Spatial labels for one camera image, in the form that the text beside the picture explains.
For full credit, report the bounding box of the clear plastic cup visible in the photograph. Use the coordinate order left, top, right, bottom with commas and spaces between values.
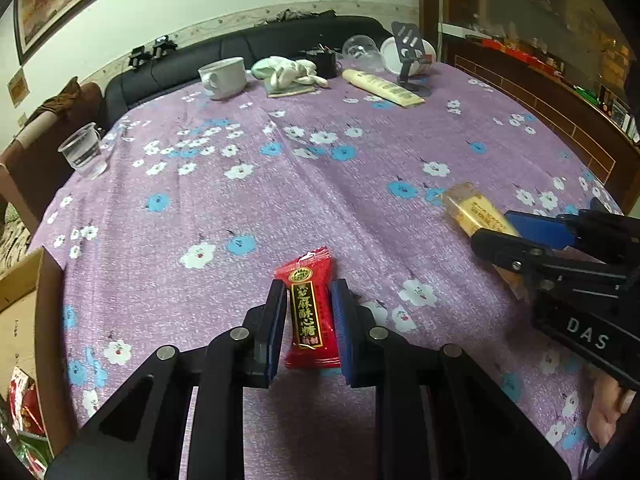
57, 122, 110, 180

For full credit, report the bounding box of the small black box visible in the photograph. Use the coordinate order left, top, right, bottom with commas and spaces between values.
299, 46, 338, 78

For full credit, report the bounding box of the black phone stand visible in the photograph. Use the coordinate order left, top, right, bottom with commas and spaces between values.
391, 21, 432, 93

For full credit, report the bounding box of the floral seat cushion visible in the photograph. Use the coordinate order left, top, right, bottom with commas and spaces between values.
0, 202, 33, 276

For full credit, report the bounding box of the yellow biscuit packet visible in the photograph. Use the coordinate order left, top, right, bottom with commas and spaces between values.
441, 181, 533, 301

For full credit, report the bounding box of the flat olive booklet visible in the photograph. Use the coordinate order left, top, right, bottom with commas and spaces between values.
266, 84, 317, 99

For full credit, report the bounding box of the cardboard box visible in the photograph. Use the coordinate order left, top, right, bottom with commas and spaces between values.
0, 247, 78, 480

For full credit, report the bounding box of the row of colourful small boxes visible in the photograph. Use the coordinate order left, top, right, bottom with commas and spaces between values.
465, 32, 640, 143

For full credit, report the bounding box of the red candy packet black label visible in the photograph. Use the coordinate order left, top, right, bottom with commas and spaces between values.
274, 246, 342, 371

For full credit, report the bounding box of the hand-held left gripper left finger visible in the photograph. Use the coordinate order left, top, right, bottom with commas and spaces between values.
45, 277, 290, 480

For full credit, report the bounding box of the white mug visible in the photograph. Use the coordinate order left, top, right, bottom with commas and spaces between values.
198, 57, 248, 101

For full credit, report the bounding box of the dark red foil snack packet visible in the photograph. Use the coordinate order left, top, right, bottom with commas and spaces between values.
10, 385, 47, 436

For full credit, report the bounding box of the brown patterned cloth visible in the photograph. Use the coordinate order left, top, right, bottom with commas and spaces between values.
37, 76, 83, 116

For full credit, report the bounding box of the wooden glass sideboard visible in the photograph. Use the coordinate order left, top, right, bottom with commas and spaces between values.
417, 0, 640, 211

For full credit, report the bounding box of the cream tube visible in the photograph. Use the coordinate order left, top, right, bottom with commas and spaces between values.
341, 69, 426, 109

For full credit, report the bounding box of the framed painting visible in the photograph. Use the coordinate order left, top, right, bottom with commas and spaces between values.
12, 0, 171, 66

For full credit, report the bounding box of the white bowl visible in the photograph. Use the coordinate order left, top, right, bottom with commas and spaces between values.
380, 36, 436, 77

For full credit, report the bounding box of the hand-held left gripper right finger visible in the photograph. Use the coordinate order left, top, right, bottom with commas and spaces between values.
330, 278, 573, 480

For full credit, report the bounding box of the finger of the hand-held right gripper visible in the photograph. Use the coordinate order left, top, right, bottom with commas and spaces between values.
471, 229, 556, 293
505, 197, 640, 263

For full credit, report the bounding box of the green snack packet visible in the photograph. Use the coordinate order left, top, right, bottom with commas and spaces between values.
10, 437, 51, 478

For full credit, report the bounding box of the person's right hand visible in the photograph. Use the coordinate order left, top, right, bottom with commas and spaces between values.
586, 372, 638, 448

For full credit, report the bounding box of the white crumpled cloth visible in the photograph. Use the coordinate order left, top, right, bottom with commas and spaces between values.
250, 55, 331, 92

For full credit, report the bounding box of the small wall picture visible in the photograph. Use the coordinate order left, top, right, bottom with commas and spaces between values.
6, 70, 27, 108

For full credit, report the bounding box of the dark crumpled cloth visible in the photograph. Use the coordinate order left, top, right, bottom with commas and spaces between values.
265, 8, 337, 23

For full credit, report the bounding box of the black sofa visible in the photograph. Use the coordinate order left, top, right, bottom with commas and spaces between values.
102, 15, 396, 126

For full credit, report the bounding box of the brown armchair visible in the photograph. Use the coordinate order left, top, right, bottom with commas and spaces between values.
0, 80, 106, 233

